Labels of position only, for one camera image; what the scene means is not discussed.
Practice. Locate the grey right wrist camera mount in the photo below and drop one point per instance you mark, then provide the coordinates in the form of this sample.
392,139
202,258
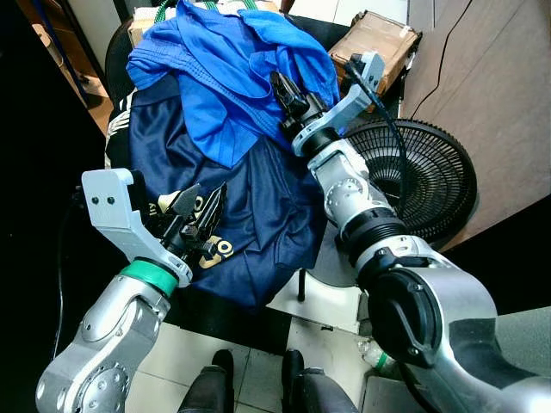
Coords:
353,103

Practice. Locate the grey cabinet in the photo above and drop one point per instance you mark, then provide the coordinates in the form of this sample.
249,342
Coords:
529,335

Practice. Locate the navy garment with gold print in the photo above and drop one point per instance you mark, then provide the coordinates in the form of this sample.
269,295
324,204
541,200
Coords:
258,215

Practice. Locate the clear plastic bottle green label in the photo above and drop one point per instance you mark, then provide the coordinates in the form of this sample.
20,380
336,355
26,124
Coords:
374,354

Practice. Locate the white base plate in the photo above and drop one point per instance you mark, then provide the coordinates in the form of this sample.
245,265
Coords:
331,301

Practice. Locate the short black post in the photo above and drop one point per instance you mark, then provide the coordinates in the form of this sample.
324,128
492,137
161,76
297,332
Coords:
301,286

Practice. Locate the black round fan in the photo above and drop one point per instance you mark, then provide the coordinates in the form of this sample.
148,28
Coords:
439,181

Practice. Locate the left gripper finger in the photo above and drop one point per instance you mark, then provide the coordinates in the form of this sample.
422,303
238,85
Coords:
215,215
189,202

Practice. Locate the taped brown cardboard box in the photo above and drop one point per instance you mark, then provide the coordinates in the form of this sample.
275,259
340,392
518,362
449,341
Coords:
379,43

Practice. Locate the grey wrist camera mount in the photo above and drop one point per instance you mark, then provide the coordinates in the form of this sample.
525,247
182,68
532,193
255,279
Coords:
353,103
116,206

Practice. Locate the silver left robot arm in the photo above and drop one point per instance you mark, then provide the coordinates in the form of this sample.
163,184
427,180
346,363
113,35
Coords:
112,331

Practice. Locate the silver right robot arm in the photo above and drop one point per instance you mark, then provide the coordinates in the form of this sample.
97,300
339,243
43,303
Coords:
430,318

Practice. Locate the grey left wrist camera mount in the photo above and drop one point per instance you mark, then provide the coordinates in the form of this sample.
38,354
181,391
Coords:
116,206

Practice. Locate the bright blue garment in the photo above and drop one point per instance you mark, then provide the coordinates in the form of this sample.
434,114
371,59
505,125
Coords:
215,69

